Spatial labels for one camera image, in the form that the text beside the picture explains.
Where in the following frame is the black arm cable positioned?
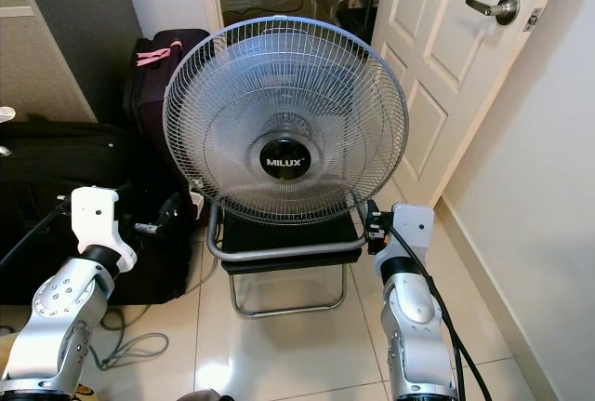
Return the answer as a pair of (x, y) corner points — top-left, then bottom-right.
(390, 224), (494, 401)
(0, 198), (73, 267)

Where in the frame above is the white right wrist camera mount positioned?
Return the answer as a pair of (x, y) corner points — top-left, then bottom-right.
(389, 202), (436, 258)

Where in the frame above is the black chair with metal frame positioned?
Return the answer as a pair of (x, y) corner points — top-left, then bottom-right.
(206, 201), (373, 319)

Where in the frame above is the pink ribbon tag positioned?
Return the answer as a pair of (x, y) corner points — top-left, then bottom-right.
(135, 40), (184, 68)

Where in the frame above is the white plastic hanger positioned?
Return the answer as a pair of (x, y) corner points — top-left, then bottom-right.
(0, 105), (15, 156)

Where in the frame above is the dark purple upright suitcase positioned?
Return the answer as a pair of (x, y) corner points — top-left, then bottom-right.
(126, 28), (211, 188)

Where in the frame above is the silver door latch plate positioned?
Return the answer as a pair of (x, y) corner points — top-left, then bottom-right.
(523, 7), (544, 33)

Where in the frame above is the black soft suitcase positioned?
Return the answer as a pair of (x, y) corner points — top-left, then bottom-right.
(0, 120), (196, 306)

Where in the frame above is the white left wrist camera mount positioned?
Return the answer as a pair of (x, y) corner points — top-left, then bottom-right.
(71, 186), (139, 272)

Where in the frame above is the grey robot left leg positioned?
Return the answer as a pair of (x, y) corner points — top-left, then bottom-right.
(181, 388), (233, 401)

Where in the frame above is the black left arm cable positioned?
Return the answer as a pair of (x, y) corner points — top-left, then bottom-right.
(0, 198), (73, 267)

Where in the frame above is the grey floor cable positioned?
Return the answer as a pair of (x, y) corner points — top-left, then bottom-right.
(88, 303), (169, 370)

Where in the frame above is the silver door lever handle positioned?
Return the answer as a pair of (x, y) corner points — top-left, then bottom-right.
(465, 0), (521, 27)

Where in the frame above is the grey wardrobe with white trim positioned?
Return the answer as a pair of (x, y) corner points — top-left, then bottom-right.
(0, 0), (99, 125)

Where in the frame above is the grey MILUX table fan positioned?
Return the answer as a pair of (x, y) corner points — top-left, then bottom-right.
(163, 16), (410, 227)

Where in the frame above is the white panel door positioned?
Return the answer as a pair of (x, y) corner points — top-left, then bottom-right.
(370, 0), (573, 208)

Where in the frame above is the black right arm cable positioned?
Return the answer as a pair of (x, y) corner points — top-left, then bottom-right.
(390, 224), (494, 401)

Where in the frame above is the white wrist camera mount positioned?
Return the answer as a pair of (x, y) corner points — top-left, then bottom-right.
(71, 186), (139, 272)
(389, 202), (436, 258)

